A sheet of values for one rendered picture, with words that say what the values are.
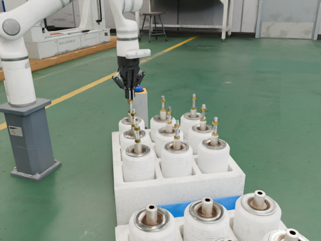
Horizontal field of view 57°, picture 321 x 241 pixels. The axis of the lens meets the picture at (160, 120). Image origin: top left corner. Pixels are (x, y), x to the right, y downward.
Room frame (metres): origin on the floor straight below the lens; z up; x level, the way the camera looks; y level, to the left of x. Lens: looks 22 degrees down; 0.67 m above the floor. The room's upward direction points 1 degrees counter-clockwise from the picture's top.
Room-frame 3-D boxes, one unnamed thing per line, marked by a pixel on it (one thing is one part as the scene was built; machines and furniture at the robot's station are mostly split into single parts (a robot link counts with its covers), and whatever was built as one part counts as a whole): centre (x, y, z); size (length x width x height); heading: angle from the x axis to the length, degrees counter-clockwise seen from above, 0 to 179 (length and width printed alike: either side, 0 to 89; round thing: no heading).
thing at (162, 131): (0.91, -0.03, 0.25); 0.08 x 0.08 x 0.01
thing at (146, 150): (0.77, 0.07, 0.25); 0.08 x 0.08 x 0.01
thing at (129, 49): (0.99, 0.10, 0.52); 0.11 x 0.09 x 0.06; 39
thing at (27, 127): (1.08, 0.53, 0.15); 0.15 x 0.15 x 0.30; 69
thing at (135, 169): (0.77, 0.07, 0.16); 0.10 x 0.10 x 0.18
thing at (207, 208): (0.50, -0.10, 0.26); 0.02 x 0.02 x 0.03
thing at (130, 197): (0.91, -0.03, 0.09); 0.39 x 0.39 x 0.18; 10
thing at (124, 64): (1.01, 0.11, 0.45); 0.08 x 0.08 x 0.09
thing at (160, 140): (0.91, -0.03, 0.16); 0.10 x 0.10 x 0.18
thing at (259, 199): (0.52, -0.21, 0.26); 0.02 x 0.02 x 0.03
